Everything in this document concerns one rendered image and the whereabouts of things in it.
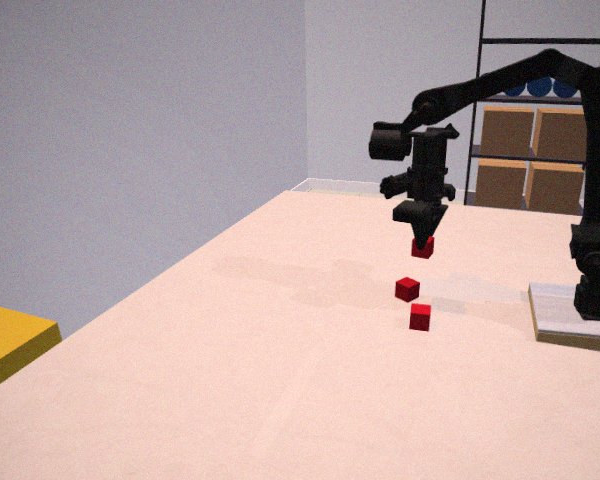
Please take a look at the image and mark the red cube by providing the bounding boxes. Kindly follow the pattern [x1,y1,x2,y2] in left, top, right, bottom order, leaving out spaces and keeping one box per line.
[394,277,420,303]
[411,236,435,259]
[409,303,431,331]

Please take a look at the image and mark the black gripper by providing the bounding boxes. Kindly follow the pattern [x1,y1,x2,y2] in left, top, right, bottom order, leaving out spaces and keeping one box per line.
[393,163,456,250]

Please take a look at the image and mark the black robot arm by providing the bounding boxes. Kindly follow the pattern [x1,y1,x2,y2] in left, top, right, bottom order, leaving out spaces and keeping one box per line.
[369,48,600,321]

